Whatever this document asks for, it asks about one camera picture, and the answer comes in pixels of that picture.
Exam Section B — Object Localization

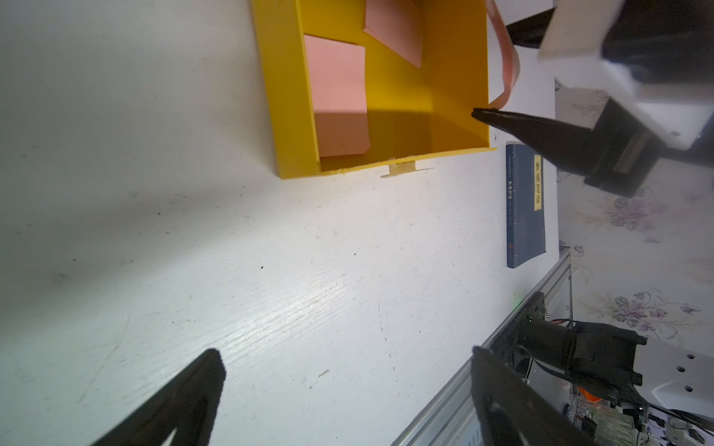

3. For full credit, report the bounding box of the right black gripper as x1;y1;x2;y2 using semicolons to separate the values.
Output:
472;7;665;198

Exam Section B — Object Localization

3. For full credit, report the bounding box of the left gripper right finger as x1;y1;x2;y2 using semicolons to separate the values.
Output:
470;347;594;446

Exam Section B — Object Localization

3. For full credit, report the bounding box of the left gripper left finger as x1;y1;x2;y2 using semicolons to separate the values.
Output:
95;349;226;445

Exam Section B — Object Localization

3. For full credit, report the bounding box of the yellow plastic drawer cabinet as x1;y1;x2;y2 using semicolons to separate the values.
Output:
252;1;490;180

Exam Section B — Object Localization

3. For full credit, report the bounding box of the pink sticky pad large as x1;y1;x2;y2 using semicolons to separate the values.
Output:
304;35;371;158

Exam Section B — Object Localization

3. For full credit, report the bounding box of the dark blue book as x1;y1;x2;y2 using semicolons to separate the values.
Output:
506;143;547;269

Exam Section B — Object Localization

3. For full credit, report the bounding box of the aluminium mounting rail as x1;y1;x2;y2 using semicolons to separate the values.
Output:
395;248;580;445

